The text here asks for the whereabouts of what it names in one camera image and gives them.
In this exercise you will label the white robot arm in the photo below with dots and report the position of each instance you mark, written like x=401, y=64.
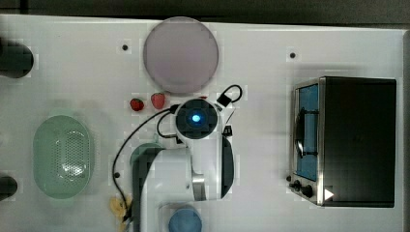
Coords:
x=202, y=169

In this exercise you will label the green perforated strainer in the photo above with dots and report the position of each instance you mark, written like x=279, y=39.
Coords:
x=63, y=157

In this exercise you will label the light red strawberry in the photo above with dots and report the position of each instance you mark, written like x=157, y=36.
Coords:
x=158, y=100

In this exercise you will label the lilac round plate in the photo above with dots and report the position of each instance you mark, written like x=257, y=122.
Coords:
x=181, y=55

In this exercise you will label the dark red strawberry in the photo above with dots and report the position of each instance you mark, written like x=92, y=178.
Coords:
x=136, y=104

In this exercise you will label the blue cup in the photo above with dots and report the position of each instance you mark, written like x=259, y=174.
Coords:
x=185, y=220

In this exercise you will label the peeled banana toy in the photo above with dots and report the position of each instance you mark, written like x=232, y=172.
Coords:
x=122, y=210

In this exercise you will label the silver toaster oven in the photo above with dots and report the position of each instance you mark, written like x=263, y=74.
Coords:
x=344, y=142

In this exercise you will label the black pot upper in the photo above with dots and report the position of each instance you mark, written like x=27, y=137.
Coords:
x=16, y=59

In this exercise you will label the black pot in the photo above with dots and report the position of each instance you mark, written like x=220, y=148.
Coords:
x=8, y=187
x=16, y=59

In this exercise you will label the black pot lower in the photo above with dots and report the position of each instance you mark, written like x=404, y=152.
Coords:
x=8, y=187

